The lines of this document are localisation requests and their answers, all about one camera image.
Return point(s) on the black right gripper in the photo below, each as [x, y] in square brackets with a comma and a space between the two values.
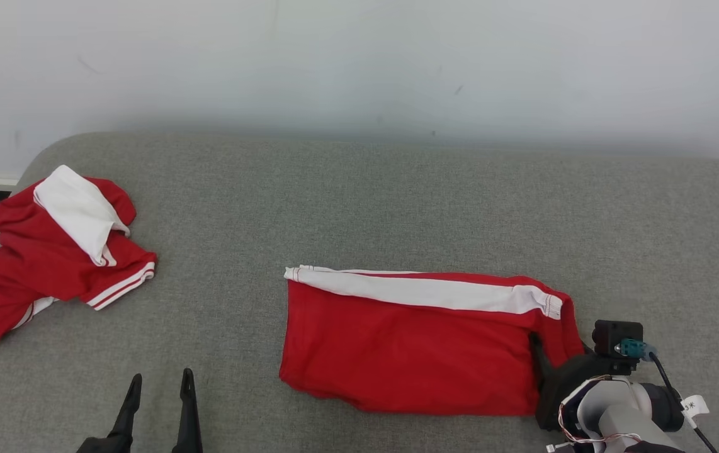
[564, 380]

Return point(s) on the red basketball jersey number 23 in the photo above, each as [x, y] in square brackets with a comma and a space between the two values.
[32, 264]

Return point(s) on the grey fabric sofa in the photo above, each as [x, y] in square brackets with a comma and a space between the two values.
[359, 207]

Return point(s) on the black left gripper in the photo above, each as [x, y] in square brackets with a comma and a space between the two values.
[107, 445]

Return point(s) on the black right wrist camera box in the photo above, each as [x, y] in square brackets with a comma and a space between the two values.
[611, 333]

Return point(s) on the red shorts white side stripe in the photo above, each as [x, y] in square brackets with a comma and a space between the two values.
[397, 346]

